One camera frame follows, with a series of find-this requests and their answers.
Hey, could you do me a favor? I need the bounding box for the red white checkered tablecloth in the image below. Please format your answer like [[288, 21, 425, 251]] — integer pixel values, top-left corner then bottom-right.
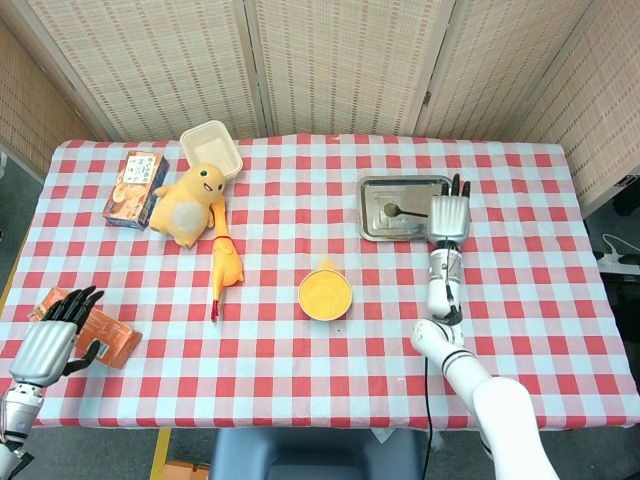
[[0, 132, 640, 431]]

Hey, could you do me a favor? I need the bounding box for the beige takeaway container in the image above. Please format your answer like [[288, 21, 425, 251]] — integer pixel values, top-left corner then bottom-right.
[[179, 119, 245, 182]]

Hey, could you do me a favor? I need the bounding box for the yellow-orange powder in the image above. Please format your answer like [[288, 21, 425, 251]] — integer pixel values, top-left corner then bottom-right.
[[301, 270, 351, 317]]

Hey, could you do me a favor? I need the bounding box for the orange blue biscuit box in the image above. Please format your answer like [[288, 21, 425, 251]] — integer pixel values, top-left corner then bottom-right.
[[102, 150, 170, 231]]

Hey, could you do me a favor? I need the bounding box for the black hanging cable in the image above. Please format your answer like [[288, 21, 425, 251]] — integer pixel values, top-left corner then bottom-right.
[[423, 353, 437, 480]]

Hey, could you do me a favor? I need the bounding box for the small orange floor box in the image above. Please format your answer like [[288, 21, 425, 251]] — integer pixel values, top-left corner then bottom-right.
[[163, 459, 212, 480]]

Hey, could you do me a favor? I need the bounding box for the right arm wiring cable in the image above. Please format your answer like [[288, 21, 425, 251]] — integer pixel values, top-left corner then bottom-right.
[[442, 242, 464, 324]]

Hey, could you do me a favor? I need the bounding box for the stainless steel tray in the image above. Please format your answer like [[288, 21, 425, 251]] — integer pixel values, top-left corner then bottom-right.
[[356, 174, 463, 244]]

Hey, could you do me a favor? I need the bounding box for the white cable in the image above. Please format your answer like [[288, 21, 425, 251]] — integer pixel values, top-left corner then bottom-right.
[[601, 233, 631, 256]]

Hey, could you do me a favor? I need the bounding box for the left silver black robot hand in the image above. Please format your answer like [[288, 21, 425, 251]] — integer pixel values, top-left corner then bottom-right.
[[8, 285, 105, 389]]

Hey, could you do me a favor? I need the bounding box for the blue chair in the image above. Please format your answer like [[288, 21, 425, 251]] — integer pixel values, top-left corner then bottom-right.
[[209, 427, 424, 480]]

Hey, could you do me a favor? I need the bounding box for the cream round bowl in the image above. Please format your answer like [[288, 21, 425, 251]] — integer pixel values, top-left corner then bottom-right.
[[298, 267, 354, 322]]

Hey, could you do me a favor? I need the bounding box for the black equipment by screen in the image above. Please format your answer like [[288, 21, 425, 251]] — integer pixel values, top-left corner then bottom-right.
[[610, 174, 640, 217]]

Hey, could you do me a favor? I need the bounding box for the dark metal spoon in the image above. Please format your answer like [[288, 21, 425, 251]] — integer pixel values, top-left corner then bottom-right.
[[383, 202, 431, 219]]

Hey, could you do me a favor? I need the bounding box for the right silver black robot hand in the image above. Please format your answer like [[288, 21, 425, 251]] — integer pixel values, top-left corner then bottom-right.
[[427, 173, 472, 247]]

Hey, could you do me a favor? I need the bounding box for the woven folding screen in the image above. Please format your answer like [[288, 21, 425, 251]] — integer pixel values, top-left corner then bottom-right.
[[0, 0, 640, 216]]

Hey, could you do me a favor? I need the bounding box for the black case by table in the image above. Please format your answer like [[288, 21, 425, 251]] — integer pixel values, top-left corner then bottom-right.
[[599, 269, 640, 346]]

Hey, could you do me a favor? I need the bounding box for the yellow rubber chicken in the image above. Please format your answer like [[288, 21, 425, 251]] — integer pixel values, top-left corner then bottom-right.
[[208, 194, 246, 324]]

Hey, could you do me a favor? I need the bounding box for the flat orange carton box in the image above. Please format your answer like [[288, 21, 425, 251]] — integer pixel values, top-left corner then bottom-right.
[[30, 287, 144, 371]]

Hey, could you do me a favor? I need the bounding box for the yellow plush toy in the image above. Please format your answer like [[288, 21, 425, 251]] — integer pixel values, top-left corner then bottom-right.
[[149, 162, 227, 249]]

